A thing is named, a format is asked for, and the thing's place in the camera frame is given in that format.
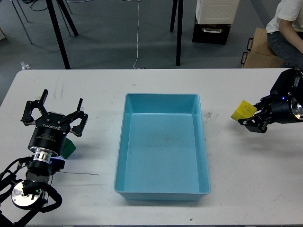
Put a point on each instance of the white appliance box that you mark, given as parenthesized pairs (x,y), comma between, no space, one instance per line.
(213,12)

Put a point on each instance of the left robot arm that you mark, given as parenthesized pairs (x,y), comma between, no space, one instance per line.
(26,179)

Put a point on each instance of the white tape on floor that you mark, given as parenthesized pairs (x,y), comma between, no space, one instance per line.
(25,66)

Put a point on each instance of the black case with handle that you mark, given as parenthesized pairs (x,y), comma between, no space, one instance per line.
(211,33)

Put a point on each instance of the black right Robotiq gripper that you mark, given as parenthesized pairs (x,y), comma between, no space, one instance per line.
(280,113)

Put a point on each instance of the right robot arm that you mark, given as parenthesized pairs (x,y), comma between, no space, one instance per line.
(289,84)

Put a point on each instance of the black tripod legs right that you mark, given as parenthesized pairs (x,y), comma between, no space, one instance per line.
(177,16)

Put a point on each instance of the grey chair legs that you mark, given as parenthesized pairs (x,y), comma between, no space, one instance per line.
(21,21)

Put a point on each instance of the black tripod legs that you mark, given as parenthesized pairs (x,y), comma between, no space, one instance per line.
(177,16)
(57,30)

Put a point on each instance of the black tripod legs left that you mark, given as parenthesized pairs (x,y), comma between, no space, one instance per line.
(57,30)

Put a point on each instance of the seated person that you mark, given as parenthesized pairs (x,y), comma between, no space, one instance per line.
(285,33)

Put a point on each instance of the cardboard box with handles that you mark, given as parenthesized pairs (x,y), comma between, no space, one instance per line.
(258,53)

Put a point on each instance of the yellow block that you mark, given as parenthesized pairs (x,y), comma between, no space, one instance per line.
(244,110)

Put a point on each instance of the green block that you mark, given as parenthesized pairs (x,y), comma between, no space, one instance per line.
(68,148)

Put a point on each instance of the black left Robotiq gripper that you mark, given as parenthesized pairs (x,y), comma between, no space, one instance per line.
(50,137)

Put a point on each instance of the light blue plastic box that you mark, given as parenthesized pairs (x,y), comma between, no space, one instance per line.
(162,153)

